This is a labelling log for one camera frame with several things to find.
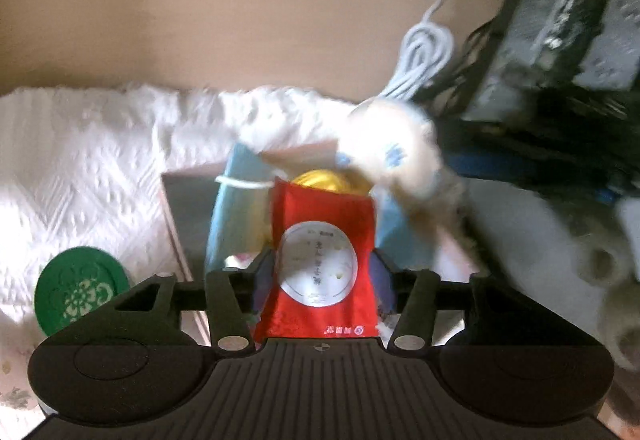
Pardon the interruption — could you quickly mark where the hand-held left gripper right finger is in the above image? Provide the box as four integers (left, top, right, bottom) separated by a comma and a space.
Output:
367, 250, 531, 354

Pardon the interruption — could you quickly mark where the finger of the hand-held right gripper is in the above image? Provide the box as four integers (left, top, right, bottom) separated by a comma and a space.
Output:
435, 117, 640, 161
445, 151, 623, 209

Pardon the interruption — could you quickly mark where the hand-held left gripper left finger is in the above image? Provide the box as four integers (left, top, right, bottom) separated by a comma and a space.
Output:
112, 250, 278, 354

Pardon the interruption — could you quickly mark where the red packet with white circle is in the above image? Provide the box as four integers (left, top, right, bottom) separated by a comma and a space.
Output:
252, 177, 382, 342

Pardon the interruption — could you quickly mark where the white plush toy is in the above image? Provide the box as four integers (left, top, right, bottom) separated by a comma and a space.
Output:
237, 97, 482, 267

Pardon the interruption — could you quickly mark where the gold round object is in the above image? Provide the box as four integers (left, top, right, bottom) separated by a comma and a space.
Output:
289, 168, 372, 199

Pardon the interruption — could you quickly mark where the dark mesh storage basket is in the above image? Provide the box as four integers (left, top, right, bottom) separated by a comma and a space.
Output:
412, 0, 640, 123

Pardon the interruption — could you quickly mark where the white rounded object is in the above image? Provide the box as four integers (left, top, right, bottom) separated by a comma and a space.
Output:
572, 197, 640, 371

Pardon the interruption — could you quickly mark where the green round floral lid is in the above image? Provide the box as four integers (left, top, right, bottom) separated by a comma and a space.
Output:
33, 246, 133, 339

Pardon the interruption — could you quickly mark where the white paper towel sheet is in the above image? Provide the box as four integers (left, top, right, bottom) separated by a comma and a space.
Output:
0, 84, 363, 338

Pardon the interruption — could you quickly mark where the floral bed sheet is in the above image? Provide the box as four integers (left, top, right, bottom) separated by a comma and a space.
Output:
0, 310, 53, 440

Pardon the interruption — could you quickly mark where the light blue drawstring pouch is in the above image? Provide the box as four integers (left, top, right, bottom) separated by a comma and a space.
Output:
205, 142, 446, 271

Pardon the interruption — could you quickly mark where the white charger cable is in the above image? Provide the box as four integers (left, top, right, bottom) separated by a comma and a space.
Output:
379, 0, 457, 101

